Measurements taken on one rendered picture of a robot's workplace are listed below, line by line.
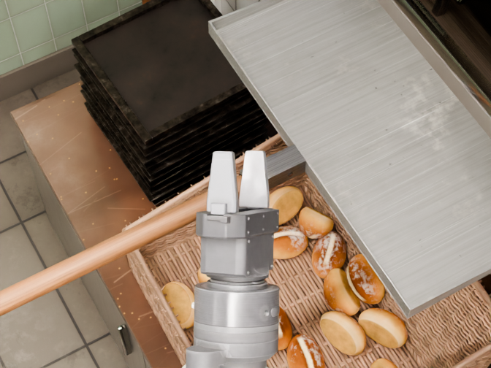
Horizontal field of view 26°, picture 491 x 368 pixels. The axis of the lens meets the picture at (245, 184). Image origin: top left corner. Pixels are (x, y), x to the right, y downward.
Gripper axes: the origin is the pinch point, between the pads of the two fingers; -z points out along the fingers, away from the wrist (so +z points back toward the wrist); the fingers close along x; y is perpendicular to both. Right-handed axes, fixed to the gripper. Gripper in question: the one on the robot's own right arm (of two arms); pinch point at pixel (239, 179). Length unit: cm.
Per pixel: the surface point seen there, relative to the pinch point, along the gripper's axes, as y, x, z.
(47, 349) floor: 103, -121, 50
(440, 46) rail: -13.6, -30.0, -16.1
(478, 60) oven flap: -17.6, -33.5, -14.5
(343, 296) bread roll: 17, -89, 25
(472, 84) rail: -18.0, -28.5, -11.4
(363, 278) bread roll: 14, -91, 22
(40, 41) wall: 124, -147, -29
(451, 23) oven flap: -13.6, -35.5, -19.4
